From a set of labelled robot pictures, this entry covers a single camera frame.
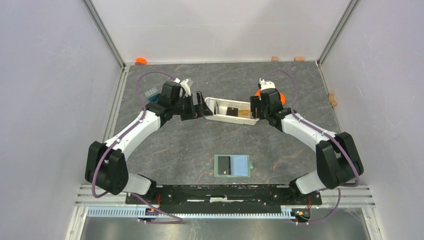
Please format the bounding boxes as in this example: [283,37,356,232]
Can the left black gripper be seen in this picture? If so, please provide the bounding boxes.
[171,91,213,121]

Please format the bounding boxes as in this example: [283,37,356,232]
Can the white rectangular tray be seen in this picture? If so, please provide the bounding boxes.
[205,97,259,126]

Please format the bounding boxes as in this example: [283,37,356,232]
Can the black VIP card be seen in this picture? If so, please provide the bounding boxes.
[217,155,231,176]

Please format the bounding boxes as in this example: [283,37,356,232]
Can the green card holder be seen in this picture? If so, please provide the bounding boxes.
[213,154,254,178]

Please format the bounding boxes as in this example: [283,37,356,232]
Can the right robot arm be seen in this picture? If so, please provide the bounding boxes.
[250,88,364,204]

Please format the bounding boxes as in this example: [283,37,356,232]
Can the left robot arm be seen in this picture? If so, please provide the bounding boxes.
[84,79,213,204]

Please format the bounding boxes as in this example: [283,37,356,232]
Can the silver cards in tray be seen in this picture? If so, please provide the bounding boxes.
[214,100,227,115]

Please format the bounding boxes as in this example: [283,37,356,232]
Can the gold cards in tray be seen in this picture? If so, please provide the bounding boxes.
[237,109,252,119]

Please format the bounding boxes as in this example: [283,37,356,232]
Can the black card in tray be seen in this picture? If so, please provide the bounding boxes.
[226,107,239,117]

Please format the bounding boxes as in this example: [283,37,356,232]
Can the orange curved track piece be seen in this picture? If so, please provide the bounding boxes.
[254,89,286,105]

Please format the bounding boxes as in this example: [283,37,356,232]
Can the blue grey lego bricks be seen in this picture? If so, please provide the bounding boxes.
[144,87,161,103]

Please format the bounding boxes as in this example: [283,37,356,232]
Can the wooden block right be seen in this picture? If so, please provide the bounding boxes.
[294,56,305,62]

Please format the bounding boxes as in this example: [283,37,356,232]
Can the curved wooden piece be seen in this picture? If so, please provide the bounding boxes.
[328,92,338,108]

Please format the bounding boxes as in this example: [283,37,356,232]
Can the orange tape roll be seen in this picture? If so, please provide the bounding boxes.
[134,57,147,65]

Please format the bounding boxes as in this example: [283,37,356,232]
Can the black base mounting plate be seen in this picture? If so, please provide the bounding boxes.
[144,184,322,214]

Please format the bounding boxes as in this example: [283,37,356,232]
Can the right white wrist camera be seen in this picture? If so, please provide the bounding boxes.
[258,78,276,91]

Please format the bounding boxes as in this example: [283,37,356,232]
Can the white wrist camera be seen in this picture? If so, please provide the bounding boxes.
[173,78,193,97]
[258,78,276,91]

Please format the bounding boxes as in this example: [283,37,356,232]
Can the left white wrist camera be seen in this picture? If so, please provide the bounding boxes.
[173,78,193,97]

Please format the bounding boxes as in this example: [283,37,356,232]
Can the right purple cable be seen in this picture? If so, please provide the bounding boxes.
[261,69,362,226]

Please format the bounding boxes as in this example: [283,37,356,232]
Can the purple cable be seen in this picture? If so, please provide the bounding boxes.
[261,69,362,226]
[91,71,178,199]

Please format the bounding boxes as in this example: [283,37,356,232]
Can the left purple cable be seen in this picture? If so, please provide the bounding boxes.
[91,71,178,199]

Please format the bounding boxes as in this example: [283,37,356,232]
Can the aluminium frame rail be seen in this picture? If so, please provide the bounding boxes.
[75,185,376,220]

